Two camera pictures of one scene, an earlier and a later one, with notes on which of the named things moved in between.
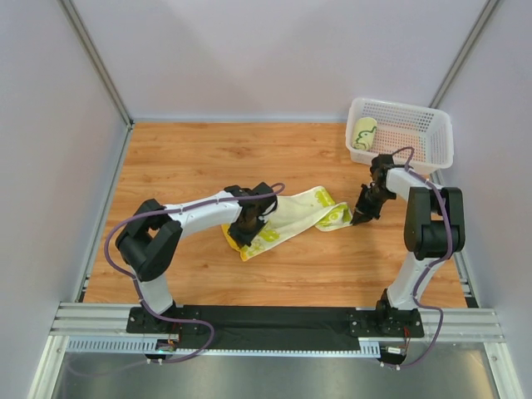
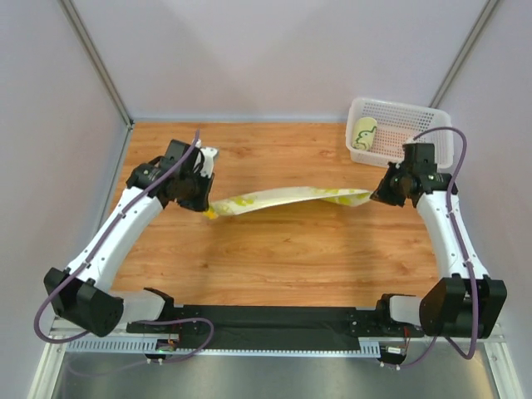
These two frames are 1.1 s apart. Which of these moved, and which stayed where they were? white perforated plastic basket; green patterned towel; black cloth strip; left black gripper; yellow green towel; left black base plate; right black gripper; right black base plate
Moved: yellow green towel; right black gripper; left black gripper
Stayed: white perforated plastic basket; right black base plate; black cloth strip; left black base plate; green patterned towel
